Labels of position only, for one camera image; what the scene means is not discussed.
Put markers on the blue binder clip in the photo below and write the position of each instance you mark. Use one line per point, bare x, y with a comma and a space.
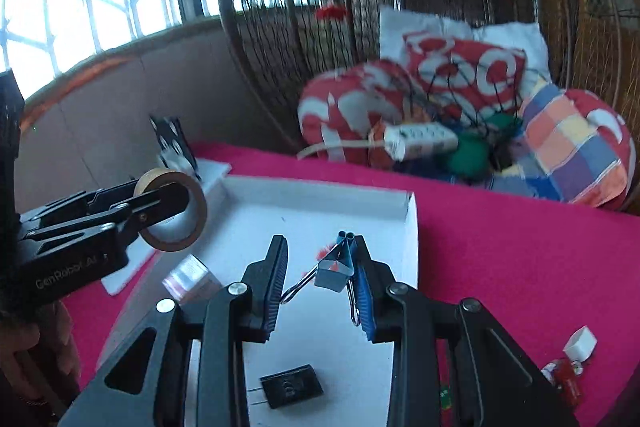
332, 272

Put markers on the black plug adapter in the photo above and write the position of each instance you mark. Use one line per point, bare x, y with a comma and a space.
292, 384

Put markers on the white paper sheet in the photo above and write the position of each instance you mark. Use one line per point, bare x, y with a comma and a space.
212, 172

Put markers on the black white cat holder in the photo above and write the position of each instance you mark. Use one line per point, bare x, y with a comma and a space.
172, 142

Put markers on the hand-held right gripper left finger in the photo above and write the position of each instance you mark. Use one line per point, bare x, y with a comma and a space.
274, 287

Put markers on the white power strip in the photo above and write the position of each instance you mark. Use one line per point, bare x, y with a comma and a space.
420, 139

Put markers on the large red white pillow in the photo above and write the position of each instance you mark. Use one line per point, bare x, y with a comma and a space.
350, 107

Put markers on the small white charger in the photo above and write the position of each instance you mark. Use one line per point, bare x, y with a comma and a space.
580, 342

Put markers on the pink tablecloth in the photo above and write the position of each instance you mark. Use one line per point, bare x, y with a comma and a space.
500, 257

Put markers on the small white red-label box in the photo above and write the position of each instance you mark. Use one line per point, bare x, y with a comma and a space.
190, 279

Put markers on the round red white pillow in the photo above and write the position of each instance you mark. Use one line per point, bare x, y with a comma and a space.
605, 127

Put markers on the green cloth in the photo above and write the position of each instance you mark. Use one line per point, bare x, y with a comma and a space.
470, 149

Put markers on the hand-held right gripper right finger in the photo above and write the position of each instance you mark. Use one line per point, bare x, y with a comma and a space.
365, 302

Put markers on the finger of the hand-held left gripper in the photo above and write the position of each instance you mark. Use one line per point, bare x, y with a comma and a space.
100, 199
165, 207

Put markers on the person's left hand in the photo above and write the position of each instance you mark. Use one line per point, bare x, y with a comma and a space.
35, 347

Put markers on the black power adapter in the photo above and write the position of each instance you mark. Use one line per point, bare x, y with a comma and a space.
502, 157

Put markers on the white cardboard tray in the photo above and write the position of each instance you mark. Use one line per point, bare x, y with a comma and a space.
300, 217

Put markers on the brown tape roll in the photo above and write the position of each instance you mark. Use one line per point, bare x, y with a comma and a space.
160, 174

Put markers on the small red packet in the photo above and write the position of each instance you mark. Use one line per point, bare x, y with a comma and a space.
565, 379

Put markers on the rectangular red white pillow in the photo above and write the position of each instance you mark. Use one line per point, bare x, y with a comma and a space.
480, 72

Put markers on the checked colourful cloth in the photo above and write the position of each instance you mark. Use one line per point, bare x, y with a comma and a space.
565, 152

